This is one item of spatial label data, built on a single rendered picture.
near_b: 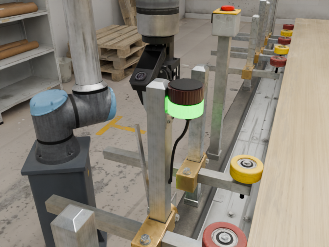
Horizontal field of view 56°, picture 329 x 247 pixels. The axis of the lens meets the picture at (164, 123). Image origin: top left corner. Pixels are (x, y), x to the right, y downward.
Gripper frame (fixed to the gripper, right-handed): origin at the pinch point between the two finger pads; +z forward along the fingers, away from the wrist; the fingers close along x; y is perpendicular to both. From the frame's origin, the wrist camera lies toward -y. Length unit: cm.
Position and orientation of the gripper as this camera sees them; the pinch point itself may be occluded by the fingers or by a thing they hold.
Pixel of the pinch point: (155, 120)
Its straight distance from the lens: 74.5
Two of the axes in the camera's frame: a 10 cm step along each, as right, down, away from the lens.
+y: 3.8, -4.3, 8.2
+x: -9.2, -1.8, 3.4
